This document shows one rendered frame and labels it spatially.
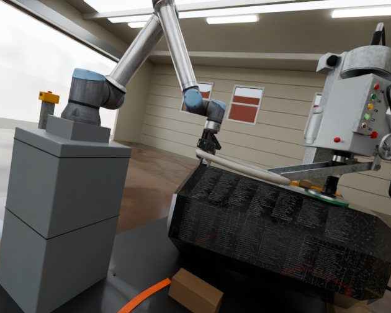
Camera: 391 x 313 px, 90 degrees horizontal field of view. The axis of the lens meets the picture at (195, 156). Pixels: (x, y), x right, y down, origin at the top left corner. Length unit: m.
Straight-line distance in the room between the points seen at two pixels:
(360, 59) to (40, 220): 1.78
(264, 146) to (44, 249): 7.25
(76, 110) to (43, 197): 0.43
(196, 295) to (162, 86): 9.33
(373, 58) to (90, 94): 1.48
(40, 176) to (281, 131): 7.31
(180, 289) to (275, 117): 7.04
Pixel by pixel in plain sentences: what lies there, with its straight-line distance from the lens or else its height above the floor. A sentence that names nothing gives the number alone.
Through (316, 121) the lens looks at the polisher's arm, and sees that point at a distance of 2.23.
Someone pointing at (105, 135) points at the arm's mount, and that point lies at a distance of 1.20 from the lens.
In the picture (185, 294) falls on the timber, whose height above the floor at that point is 0.09.
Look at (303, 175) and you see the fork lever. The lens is 1.21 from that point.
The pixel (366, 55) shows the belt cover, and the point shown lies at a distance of 1.48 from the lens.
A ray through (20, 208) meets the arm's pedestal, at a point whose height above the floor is 0.48.
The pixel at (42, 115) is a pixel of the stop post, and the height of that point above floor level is 0.88.
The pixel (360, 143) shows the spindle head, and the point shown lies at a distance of 1.40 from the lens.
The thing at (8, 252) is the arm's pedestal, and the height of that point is 0.22.
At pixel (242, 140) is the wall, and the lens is 7.88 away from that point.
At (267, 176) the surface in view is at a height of 0.91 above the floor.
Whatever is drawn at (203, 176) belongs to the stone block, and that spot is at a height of 0.72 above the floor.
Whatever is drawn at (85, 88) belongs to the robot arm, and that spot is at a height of 1.11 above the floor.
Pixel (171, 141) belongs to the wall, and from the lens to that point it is 9.17.
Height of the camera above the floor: 1.00
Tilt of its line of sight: 6 degrees down
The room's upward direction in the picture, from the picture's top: 13 degrees clockwise
